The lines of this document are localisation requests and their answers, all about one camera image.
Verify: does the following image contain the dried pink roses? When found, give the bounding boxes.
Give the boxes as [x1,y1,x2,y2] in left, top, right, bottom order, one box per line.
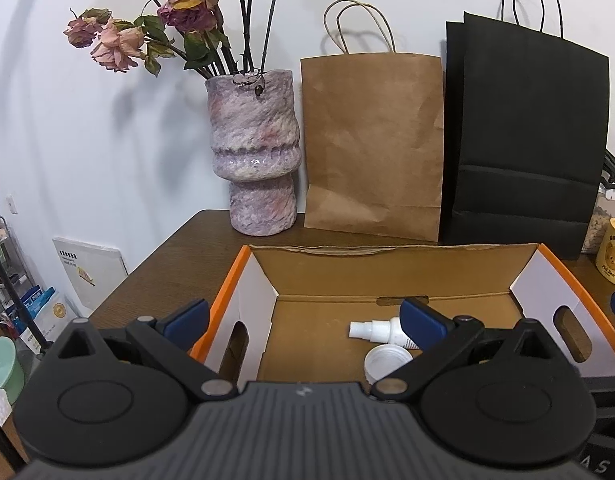
[64,0,303,81]

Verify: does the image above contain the blue and white packets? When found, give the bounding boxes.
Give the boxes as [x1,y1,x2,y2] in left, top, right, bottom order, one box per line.
[15,287,68,346]

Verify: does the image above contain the small white spray bottle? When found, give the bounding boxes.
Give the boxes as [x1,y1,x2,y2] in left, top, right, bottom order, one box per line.
[348,317,418,350]

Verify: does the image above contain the clear food jar black lid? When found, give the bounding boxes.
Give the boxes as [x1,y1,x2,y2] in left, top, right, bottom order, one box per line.
[580,149,615,253]

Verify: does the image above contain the cluttered storage cart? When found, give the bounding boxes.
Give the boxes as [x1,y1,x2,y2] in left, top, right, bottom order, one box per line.
[0,215,33,331]

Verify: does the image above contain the white ribbed bottle cap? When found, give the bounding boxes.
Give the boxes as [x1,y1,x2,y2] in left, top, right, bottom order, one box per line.
[363,344,413,383]

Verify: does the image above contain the black paper bag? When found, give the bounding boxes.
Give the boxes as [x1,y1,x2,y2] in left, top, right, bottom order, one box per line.
[439,0,611,261]

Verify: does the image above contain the brown paper bag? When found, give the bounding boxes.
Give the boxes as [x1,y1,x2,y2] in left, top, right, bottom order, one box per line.
[300,0,444,242]

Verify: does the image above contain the white flat box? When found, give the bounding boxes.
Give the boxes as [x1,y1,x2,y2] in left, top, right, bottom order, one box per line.
[52,236,128,311]

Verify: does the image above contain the green bowl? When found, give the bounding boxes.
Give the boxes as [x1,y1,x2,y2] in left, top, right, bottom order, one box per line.
[0,336,26,406]

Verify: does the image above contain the mottled purple ceramic vase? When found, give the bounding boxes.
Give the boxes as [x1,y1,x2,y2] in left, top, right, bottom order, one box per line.
[205,70,302,236]

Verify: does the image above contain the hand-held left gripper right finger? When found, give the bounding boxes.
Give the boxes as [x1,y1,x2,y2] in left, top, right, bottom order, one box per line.
[370,297,571,403]

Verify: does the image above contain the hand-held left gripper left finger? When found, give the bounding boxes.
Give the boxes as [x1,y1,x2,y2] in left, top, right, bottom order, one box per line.
[42,298,238,403]

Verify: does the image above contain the red cardboard box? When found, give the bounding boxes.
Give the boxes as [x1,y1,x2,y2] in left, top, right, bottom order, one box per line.
[190,242,615,386]

